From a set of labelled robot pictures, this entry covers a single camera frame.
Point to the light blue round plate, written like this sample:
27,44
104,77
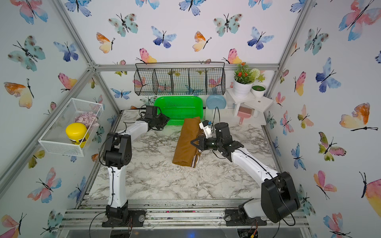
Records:
216,101

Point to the pink dustpan brush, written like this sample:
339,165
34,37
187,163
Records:
244,113

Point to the white potted flower plant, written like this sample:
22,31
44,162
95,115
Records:
244,78

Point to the metal base rail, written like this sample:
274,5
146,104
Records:
159,214

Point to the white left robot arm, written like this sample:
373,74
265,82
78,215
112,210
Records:
117,154

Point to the pink shells bag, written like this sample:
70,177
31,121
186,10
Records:
89,119

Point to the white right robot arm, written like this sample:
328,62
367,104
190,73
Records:
278,193

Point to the yellow lidded jar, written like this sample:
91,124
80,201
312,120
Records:
77,134

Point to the black wire wall basket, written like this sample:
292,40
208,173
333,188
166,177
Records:
180,78

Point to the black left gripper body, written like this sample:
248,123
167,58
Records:
160,121

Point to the small white pot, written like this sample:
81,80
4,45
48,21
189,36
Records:
258,90

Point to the white step shelf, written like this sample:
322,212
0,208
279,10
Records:
229,114

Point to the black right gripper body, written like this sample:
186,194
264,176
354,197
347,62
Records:
212,144

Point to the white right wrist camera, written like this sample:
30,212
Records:
206,126

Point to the brown long pants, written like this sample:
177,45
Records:
186,154

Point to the green plastic basket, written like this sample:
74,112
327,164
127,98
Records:
179,108

